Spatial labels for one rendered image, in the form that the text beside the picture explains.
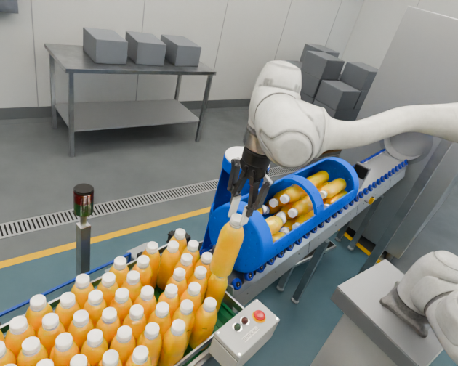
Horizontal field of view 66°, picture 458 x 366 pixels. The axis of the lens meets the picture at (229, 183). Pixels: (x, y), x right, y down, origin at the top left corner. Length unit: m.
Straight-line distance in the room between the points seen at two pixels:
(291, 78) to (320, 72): 4.23
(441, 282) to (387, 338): 0.26
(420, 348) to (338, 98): 3.77
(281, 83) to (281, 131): 0.18
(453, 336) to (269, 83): 0.91
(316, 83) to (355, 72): 0.53
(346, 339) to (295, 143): 1.11
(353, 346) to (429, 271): 0.44
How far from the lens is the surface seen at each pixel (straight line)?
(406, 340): 1.44
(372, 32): 7.05
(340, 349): 1.65
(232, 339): 1.11
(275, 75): 0.78
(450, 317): 1.26
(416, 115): 0.92
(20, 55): 4.30
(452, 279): 1.37
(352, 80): 5.21
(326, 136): 0.68
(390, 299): 1.50
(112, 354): 1.03
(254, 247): 1.33
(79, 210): 1.28
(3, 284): 2.69
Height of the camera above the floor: 2.00
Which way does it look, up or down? 32 degrees down
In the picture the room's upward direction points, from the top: 15 degrees clockwise
